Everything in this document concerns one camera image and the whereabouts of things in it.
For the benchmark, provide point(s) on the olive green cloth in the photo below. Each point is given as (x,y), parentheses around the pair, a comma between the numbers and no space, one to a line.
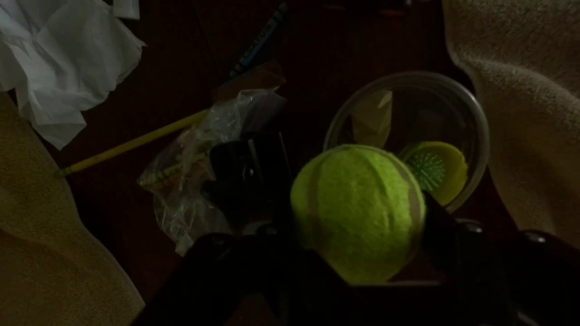
(54,271)

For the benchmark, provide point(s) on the tan cloth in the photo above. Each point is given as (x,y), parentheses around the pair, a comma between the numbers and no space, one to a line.
(525,63)

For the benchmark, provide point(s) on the green white marker pen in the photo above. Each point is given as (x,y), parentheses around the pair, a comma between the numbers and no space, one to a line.
(249,57)

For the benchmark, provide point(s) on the yellow pencil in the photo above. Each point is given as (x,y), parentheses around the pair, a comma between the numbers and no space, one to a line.
(135,144)

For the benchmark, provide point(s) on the clear plastic bag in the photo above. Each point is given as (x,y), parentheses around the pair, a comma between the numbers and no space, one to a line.
(177,175)

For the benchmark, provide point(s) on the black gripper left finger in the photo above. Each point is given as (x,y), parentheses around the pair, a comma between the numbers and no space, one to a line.
(220,273)

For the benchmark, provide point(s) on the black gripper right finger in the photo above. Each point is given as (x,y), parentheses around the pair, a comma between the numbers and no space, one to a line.
(530,282)

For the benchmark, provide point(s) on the yellow-green tennis ball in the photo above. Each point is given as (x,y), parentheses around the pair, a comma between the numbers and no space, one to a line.
(362,211)

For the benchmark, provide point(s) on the crumpled white tissue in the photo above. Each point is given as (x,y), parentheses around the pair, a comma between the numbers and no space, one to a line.
(64,57)

